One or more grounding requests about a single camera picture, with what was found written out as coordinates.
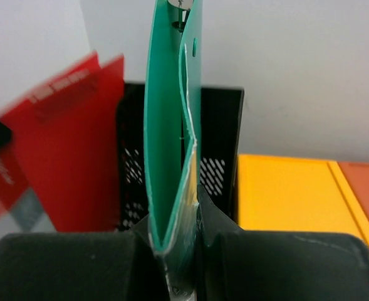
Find black mesh file organizer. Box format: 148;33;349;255
115;82;244;231

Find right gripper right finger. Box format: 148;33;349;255
195;186;369;300

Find red folder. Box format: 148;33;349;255
0;53;125;232

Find orange yellow drawer cabinet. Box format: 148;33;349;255
237;154;369;246

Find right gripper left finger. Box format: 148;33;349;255
0;218;169;300

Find green folder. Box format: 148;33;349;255
143;0;205;283

